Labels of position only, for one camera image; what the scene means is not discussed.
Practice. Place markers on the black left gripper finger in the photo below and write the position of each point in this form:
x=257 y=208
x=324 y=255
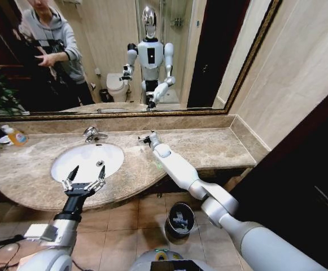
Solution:
x=72 y=176
x=101 y=175

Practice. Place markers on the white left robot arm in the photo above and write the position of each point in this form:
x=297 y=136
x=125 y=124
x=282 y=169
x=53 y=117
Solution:
x=56 y=242

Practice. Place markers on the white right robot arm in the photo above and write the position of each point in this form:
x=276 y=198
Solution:
x=197 y=186

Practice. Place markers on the silver sink drain stopper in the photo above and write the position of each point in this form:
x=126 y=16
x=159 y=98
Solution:
x=100 y=163

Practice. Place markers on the white oval sink basin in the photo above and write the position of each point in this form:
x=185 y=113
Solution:
x=79 y=158

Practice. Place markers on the white crumpled trash in bin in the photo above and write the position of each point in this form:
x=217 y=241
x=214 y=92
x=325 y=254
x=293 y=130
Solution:
x=180 y=219

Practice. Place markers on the black round trash bin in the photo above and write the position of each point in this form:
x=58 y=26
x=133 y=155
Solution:
x=170 y=228

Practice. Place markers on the chrome faucet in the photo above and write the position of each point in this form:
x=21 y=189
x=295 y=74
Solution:
x=91 y=134

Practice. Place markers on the orange liquid soap bottle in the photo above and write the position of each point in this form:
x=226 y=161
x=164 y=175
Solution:
x=17 y=138

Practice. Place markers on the white robot front shell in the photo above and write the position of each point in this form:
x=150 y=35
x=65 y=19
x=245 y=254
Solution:
x=166 y=261

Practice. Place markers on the dark wooden door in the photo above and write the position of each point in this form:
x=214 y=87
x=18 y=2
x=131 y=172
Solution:
x=299 y=175

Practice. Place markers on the dark framed wall mirror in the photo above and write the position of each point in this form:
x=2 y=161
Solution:
x=110 y=42

